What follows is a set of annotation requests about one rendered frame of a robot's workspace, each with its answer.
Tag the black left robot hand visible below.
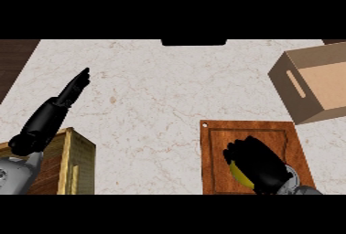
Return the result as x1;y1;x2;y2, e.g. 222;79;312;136
7;67;92;157

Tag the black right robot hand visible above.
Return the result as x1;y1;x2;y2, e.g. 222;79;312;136
222;135;293;196

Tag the yellow lemon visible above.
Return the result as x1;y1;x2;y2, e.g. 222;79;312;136
228;160;256;189

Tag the brown wooden cutting board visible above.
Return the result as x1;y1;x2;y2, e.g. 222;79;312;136
198;120;316;196

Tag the brown cardboard box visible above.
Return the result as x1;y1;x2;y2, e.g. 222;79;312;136
268;41;346;125

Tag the wooden crate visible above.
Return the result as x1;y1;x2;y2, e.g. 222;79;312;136
0;126;98;196

